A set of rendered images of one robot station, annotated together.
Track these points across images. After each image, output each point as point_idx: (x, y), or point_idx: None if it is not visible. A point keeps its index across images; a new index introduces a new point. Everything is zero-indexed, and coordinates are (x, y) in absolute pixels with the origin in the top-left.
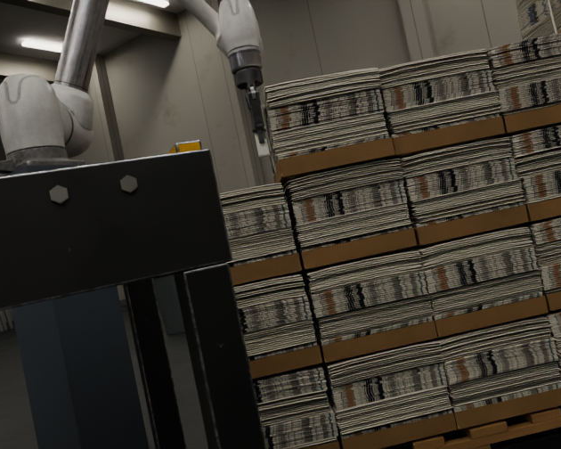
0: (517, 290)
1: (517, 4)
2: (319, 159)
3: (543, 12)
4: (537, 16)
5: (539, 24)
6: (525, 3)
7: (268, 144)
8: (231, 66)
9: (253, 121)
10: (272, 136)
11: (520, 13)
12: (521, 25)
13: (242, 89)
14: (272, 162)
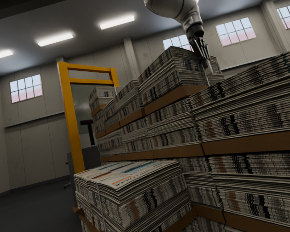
0: None
1: (97, 88)
2: None
3: (111, 95)
4: (108, 95)
5: (109, 98)
6: (102, 89)
7: (177, 62)
8: (201, 20)
9: (206, 54)
10: (223, 76)
11: (98, 91)
12: (98, 95)
13: (197, 32)
14: (201, 79)
